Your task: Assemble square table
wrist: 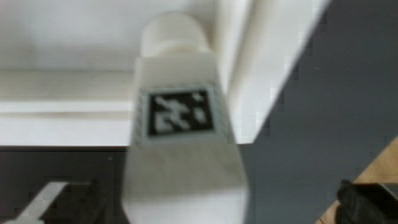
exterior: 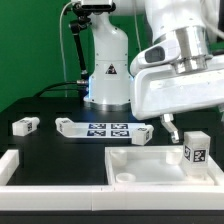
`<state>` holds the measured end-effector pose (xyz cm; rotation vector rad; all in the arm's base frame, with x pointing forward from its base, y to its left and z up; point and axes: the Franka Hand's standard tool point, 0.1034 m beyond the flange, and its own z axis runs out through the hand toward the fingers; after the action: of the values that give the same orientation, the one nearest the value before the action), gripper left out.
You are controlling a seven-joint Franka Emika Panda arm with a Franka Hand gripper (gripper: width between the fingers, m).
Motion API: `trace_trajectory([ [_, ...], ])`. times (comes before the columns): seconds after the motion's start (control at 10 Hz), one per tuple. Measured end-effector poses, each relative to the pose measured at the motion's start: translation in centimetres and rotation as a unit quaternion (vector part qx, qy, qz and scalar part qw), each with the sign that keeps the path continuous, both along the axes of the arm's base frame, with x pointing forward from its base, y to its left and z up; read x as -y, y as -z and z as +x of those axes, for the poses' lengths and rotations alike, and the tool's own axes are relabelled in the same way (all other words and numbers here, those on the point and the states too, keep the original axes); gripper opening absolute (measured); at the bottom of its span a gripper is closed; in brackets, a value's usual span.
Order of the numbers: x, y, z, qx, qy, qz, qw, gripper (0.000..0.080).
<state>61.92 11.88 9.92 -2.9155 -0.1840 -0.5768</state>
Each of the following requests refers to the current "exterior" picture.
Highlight white cable left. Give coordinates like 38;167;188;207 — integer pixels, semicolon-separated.
58;0;81;98

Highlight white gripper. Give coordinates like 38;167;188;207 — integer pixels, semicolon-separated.
130;55;224;144

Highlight black cables on table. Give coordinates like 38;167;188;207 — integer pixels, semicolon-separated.
33;79;90;98

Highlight white cable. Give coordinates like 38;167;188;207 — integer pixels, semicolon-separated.
133;0;142;54
58;0;81;98

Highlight white U-shaped fence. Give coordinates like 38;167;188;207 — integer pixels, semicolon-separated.
0;150;224;211

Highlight white tag base sheet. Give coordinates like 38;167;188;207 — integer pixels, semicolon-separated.
64;122;144;138

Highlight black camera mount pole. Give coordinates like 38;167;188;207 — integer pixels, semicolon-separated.
69;1;115;80

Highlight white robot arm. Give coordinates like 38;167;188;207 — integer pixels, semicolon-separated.
81;0;224;142

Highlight white cable right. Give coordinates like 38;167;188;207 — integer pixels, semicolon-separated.
133;0;142;54

